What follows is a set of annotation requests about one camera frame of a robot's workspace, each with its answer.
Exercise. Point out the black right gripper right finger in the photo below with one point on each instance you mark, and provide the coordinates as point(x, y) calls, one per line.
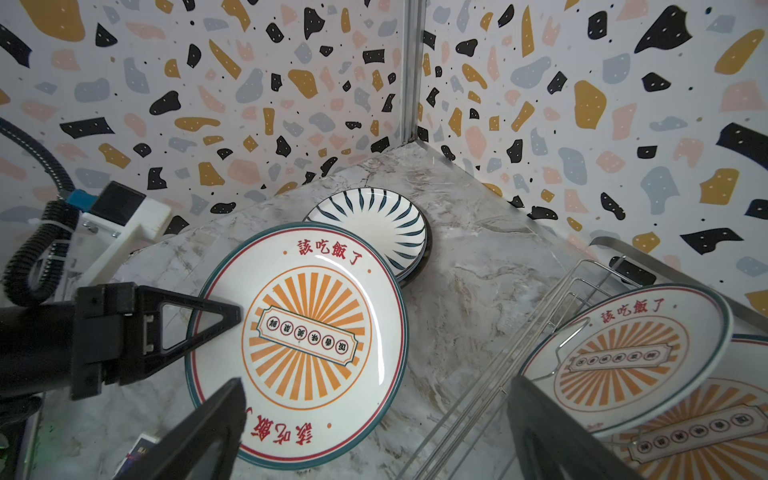
point(550, 444)

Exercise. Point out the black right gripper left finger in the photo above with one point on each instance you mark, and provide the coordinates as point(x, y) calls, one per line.
point(204, 446)

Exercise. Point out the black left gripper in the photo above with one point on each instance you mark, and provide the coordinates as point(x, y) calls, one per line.
point(123, 333)

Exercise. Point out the sunburst plate green rim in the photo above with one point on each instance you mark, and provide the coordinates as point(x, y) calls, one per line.
point(321, 349)

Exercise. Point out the white plate black stripes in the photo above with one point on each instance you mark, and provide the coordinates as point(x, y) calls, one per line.
point(387, 220)

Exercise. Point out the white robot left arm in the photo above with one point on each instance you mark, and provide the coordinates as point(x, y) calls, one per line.
point(36, 354)

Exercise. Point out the purple playing card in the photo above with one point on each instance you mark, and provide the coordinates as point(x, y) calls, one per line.
point(140, 448)

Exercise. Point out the white plate orange sunburst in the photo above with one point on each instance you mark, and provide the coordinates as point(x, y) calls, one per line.
point(631, 357)

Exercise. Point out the metal wire dish rack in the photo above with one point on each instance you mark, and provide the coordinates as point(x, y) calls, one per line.
point(473, 435)

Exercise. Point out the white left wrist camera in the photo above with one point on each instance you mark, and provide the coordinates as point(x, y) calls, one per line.
point(114, 223)

